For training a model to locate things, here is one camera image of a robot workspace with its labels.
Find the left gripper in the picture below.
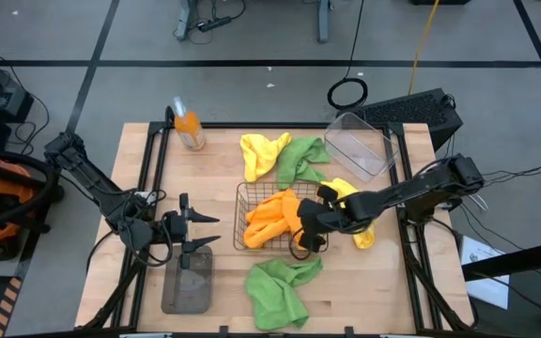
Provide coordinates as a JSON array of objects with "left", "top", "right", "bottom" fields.
[{"left": 160, "top": 192, "right": 222, "bottom": 269}]

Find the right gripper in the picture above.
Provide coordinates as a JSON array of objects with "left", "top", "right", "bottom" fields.
[{"left": 297, "top": 184, "right": 363, "bottom": 254}]

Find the yellow microfiber towel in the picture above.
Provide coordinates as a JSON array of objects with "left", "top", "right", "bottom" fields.
[
  {"left": 321, "top": 177, "right": 376, "bottom": 250},
  {"left": 240, "top": 131, "right": 294, "bottom": 183}
]

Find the green microfiber towel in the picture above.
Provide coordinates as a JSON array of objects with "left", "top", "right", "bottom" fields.
[
  {"left": 275, "top": 136, "right": 332, "bottom": 191},
  {"left": 243, "top": 255, "right": 324, "bottom": 331}
]

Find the grey tinted plastic bin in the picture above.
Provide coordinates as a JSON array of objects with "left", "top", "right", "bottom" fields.
[{"left": 161, "top": 244, "right": 214, "bottom": 315}]

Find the clear plastic bin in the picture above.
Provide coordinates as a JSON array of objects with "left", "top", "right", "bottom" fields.
[{"left": 323, "top": 111, "right": 399, "bottom": 183}]

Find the orange spray bottle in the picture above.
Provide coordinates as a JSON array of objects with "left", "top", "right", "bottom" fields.
[{"left": 170, "top": 96, "right": 207, "bottom": 152}]

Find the white paper sheet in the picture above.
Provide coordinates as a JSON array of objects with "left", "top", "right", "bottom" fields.
[{"left": 460, "top": 234, "right": 511, "bottom": 310}]

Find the grey desk leg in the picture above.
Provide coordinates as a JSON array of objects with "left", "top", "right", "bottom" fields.
[
  {"left": 174, "top": 0, "right": 196, "bottom": 41},
  {"left": 317, "top": 0, "right": 331, "bottom": 43}
]

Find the orange and black vacuum cleaner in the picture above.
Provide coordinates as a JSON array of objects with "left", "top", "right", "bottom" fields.
[{"left": 0, "top": 147, "right": 58, "bottom": 262}]

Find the black power strip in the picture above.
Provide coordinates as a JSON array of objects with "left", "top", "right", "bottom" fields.
[{"left": 196, "top": 16, "right": 234, "bottom": 33}]

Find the black wire basket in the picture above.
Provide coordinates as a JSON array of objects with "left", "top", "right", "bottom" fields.
[{"left": 232, "top": 180, "right": 331, "bottom": 254}]

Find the black aluminium table frame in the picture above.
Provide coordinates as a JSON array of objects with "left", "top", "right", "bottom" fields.
[{"left": 77, "top": 106, "right": 476, "bottom": 337}]

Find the black coiled cable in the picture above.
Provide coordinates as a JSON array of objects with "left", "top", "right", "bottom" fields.
[{"left": 326, "top": 0, "right": 369, "bottom": 112}]

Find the yellow cable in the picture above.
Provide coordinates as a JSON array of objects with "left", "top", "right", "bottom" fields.
[{"left": 407, "top": 0, "right": 441, "bottom": 95}]

